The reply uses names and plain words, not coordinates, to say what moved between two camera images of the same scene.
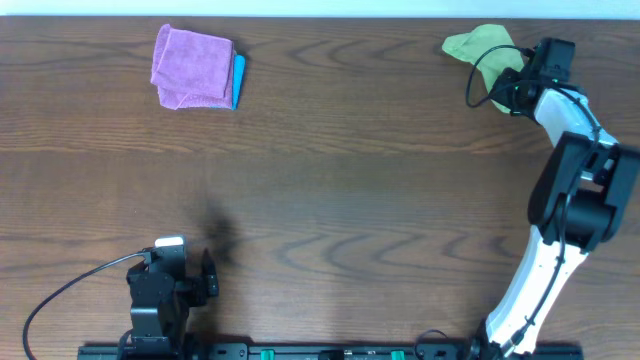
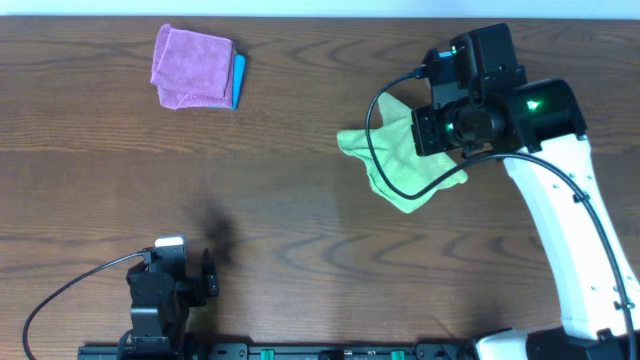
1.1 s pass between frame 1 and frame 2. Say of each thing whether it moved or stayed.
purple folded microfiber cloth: stayed
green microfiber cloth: moved
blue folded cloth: stayed
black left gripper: stayed
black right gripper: moved
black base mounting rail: stayed
